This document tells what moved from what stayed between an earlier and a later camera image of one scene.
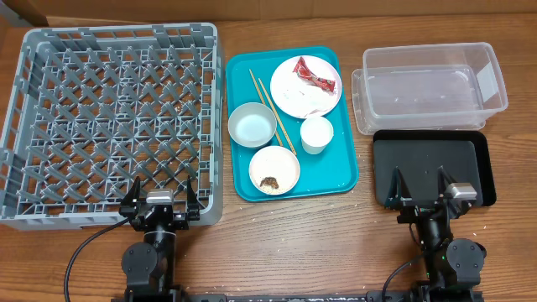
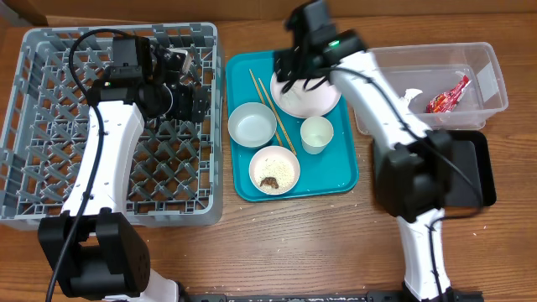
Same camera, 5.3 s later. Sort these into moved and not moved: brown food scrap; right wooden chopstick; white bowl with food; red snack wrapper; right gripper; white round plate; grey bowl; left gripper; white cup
Moved: right gripper; left gripper; red snack wrapper
Not moved: brown food scrap; white cup; grey bowl; white round plate; white bowl with food; right wooden chopstick
